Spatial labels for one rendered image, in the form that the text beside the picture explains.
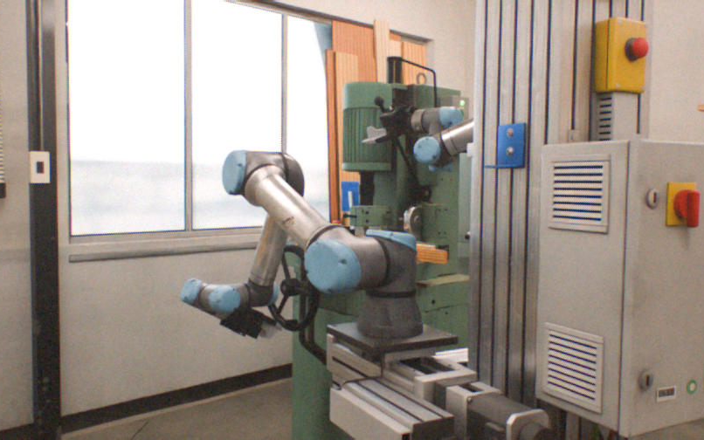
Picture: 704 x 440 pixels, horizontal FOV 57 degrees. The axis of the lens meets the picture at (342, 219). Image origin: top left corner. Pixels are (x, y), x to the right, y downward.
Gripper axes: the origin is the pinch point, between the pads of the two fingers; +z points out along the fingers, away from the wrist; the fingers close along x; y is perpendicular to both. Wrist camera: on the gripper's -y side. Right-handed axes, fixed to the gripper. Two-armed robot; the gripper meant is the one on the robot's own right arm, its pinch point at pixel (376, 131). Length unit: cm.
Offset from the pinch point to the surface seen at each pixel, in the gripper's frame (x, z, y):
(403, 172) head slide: -7.6, 5.3, -22.9
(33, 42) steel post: 32, 129, 74
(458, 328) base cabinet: 16, -10, -77
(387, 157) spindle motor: -3.0, 4.4, -13.0
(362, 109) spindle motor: -5.5, 7.7, 5.7
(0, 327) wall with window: 114, 137, -12
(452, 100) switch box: -35.4, -4.3, -11.0
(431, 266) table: 20.2, -17.8, -41.0
